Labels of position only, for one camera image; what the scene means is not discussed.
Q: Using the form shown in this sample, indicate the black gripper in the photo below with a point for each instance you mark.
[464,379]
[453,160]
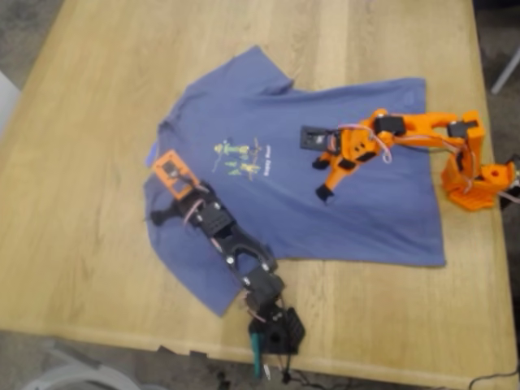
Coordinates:
[177,206]

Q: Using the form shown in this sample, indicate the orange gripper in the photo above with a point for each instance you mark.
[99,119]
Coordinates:
[339,167]

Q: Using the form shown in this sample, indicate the blue printed T-shirt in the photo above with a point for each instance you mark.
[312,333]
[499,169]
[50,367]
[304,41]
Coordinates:
[284,195]

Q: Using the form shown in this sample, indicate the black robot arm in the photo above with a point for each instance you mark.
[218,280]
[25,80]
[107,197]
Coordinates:
[276,333]

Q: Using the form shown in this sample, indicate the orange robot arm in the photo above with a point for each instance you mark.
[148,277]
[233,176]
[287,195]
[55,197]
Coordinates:
[430,122]

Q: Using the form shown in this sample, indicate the small blue tape scrap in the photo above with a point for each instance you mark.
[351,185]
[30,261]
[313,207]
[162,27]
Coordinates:
[150,156]

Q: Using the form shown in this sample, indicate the teal table clamp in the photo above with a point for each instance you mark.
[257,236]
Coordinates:
[256,353]

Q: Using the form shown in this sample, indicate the grey plastic bar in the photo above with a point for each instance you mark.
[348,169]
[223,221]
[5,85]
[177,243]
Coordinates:
[69,351]

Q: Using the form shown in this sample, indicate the dark floor object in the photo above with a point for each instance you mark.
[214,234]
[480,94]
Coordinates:
[223,382]

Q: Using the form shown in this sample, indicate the grey round chair base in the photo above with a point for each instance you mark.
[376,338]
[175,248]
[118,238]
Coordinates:
[81,373]

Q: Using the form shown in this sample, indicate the black base clamp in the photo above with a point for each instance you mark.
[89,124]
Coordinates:
[512,195]

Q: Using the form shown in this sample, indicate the white furniture panel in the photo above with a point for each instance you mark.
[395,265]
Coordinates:
[8,101]

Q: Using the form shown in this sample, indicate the white chair leg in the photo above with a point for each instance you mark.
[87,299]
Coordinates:
[505,73]

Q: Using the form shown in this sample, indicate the black-framed wrist camera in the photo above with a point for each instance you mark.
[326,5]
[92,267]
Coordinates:
[313,137]

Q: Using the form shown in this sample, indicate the orange-framed wrist camera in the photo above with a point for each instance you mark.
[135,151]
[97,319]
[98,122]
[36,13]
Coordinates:
[174,174]

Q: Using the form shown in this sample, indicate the black table bracket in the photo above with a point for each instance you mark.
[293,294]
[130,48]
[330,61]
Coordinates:
[166,348]

